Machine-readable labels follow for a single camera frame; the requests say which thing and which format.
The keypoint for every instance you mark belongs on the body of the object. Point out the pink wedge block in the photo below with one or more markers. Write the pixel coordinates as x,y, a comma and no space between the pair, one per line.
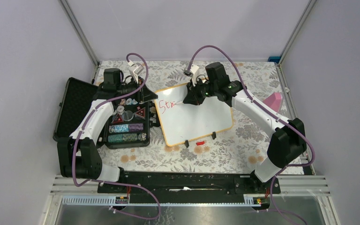
274,101

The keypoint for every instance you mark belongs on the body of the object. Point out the black poker chip case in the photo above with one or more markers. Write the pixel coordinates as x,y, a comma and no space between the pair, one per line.
77,101

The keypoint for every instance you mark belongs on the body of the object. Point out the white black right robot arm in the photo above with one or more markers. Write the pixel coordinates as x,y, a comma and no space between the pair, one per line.
287,137

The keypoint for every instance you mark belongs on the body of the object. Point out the floral patterned table mat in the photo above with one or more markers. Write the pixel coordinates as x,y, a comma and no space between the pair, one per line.
237,150

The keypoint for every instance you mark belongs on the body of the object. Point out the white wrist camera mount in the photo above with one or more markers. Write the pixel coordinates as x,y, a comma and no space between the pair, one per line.
193,73
135,70

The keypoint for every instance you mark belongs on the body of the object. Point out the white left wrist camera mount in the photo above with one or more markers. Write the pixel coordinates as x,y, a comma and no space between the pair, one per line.
135,70

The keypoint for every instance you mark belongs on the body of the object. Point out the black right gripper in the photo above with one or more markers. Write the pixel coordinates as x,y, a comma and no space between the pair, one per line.
192,97

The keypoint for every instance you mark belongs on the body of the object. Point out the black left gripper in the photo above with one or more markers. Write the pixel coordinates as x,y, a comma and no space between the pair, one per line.
147,95

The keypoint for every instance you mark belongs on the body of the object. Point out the red marker cap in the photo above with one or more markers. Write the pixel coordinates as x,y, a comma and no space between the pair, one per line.
200,143

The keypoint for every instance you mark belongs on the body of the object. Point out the yellow framed whiteboard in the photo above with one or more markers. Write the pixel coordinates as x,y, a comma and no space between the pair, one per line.
190,122

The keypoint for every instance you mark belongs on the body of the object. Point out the blue corner bracket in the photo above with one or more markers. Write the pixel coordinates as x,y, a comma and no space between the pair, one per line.
275,59

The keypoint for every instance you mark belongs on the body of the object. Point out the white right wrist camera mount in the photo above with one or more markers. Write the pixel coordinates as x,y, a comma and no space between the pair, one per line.
193,73

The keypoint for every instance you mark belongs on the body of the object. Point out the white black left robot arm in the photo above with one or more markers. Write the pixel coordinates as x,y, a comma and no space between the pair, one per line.
78,155

